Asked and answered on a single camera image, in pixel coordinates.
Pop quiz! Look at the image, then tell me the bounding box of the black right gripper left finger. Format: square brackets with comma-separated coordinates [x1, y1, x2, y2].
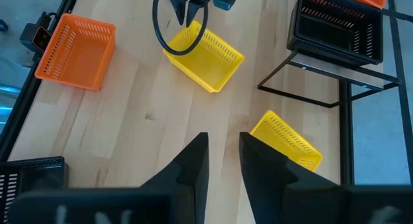
[141, 132, 210, 224]

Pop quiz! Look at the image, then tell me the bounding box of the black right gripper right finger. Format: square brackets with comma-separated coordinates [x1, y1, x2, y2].
[240, 132, 349, 224]

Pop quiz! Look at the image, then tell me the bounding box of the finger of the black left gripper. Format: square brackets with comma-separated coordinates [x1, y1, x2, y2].
[163, 0, 194, 26]
[186, 0, 210, 28]

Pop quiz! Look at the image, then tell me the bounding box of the yellow slotted plastic basket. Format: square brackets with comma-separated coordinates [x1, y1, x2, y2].
[163, 19, 245, 94]
[250, 110, 323, 172]

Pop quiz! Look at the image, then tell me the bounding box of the black slotted plastic basket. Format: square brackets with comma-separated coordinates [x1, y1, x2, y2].
[286, 4, 383, 67]
[292, 0, 384, 65]
[0, 156, 70, 218]

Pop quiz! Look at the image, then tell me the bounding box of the black camera cable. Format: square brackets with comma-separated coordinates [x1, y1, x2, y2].
[41, 11, 58, 25]

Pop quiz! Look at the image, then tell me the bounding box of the wooden shelf with black frame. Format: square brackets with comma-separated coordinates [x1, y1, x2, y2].
[257, 49, 403, 108]

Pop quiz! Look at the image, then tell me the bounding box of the small black camera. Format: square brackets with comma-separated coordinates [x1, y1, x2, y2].
[19, 12, 53, 54]

